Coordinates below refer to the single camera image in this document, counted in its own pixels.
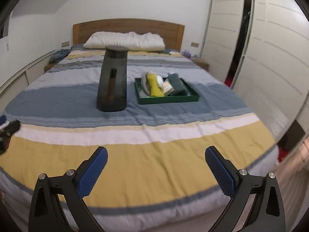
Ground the dark teal towel blue trim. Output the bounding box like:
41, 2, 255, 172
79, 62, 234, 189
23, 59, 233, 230
168, 73, 188, 96

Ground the yellow cloth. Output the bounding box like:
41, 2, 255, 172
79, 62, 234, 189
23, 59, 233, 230
147, 73, 165, 97

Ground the clear plastic roll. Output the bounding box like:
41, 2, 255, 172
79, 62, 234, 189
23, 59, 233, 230
157, 75, 174, 96

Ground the grey fleece cloth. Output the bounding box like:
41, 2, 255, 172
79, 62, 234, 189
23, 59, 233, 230
140, 72, 150, 96

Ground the left wooden nightstand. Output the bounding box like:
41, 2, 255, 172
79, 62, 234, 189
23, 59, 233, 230
44, 62, 58, 73

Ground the wooden nightstand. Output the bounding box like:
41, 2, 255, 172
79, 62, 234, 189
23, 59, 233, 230
44, 62, 58, 73
191, 59, 210, 71

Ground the blue-green cloth on nightstand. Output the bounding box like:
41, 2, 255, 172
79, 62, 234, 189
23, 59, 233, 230
49, 49, 70, 63

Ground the striped bed cover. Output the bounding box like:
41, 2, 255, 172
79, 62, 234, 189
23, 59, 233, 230
1, 46, 279, 231

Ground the green tray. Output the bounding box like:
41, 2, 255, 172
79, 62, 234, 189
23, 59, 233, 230
134, 76, 201, 105

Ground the right wooden nightstand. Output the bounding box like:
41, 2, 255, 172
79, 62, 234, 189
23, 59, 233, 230
191, 59, 210, 71

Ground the white pillow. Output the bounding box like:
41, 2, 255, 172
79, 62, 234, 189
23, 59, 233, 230
83, 32, 166, 51

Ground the white wardrobe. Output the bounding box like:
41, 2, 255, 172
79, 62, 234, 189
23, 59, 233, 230
202, 0, 308, 140

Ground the purple item on nightstand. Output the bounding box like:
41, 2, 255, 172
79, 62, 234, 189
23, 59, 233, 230
182, 50, 192, 59

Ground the wooden headboard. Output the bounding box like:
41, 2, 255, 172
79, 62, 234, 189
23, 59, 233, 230
72, 18, 185, 51

